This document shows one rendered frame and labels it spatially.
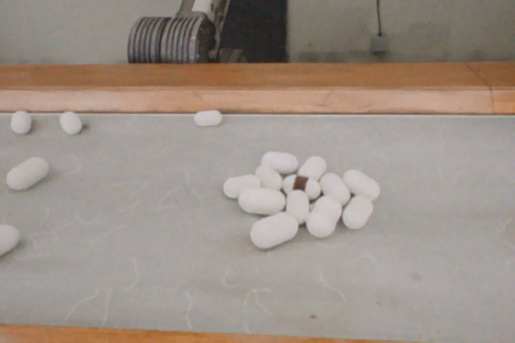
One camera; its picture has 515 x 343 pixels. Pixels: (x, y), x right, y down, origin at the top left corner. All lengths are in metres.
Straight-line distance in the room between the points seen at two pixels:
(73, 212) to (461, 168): 0.35
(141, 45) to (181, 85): 0.21
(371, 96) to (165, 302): 0.34
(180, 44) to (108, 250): 0.42
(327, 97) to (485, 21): 2.22
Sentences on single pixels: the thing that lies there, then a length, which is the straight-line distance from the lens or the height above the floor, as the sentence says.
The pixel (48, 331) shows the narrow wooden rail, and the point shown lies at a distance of 0.26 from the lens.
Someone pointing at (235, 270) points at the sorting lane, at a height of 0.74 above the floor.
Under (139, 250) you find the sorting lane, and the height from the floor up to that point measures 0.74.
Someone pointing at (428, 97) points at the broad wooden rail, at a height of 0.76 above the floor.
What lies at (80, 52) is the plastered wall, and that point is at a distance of 2.68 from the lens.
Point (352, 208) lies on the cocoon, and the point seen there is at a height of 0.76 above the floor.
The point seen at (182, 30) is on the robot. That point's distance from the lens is 0.69.
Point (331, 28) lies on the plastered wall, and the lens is 2.42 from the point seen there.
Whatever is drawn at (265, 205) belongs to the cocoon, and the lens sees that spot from 0.32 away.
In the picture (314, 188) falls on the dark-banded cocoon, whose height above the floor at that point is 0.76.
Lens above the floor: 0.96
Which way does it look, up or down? 32 degrees down
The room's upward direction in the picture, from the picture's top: 2 degrees counter-clockwise
